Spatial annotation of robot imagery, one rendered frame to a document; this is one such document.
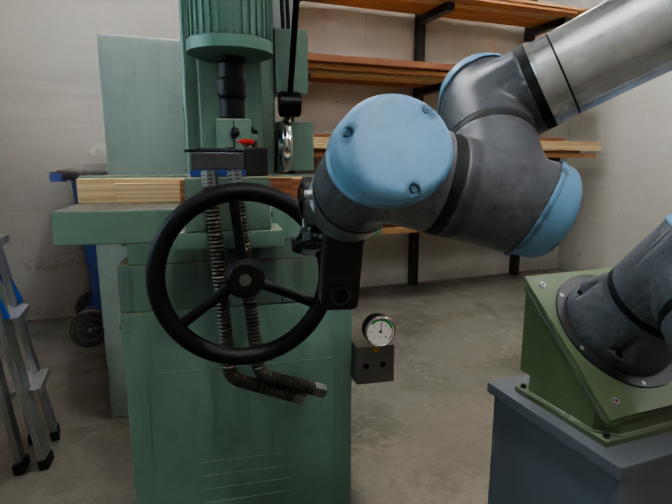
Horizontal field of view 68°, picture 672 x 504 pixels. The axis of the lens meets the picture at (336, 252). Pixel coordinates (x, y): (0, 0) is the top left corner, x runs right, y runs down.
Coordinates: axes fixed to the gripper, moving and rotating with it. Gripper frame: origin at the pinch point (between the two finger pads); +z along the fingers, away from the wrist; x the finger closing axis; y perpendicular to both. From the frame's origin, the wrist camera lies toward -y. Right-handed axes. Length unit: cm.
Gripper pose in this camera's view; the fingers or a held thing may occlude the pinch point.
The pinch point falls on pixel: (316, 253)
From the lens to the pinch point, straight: 72.5
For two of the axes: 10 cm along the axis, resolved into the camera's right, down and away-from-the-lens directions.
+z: -2.1, 1.8, 9.6
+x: -9.7, 0.4, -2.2
